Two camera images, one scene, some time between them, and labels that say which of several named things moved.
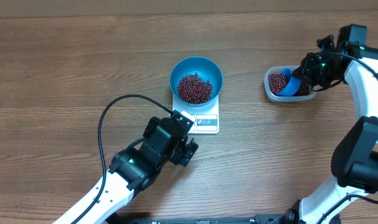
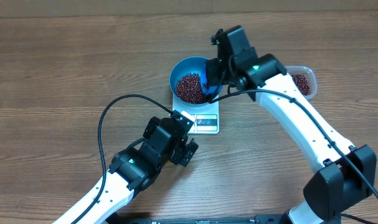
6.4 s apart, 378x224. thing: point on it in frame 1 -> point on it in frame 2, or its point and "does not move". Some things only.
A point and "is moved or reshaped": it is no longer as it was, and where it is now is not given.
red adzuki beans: [193, 89] does not move
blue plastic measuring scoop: [293, 86] is moved or reshaped
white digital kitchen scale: [207, 117] does not move
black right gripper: [307, 72] -> [218, 69]
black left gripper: [185, 154] does not move
